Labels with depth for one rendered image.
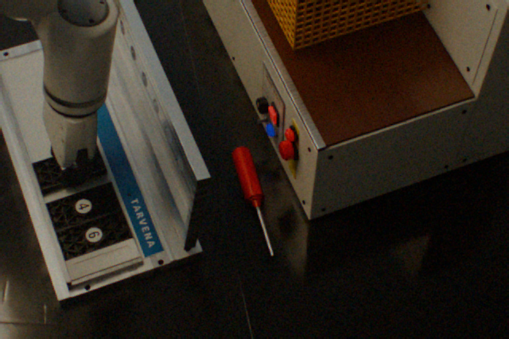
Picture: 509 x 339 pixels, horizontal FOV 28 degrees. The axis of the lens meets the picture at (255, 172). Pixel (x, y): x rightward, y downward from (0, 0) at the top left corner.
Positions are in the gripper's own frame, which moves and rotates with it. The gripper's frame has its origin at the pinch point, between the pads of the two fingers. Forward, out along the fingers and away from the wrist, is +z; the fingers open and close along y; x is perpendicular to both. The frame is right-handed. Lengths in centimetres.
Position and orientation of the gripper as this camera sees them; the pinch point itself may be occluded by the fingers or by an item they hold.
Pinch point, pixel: (67, 161)
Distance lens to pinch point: 150.4
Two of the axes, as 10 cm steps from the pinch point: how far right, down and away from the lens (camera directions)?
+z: -2.0, 5.7, 8.0
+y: 3.7, 8.0, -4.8
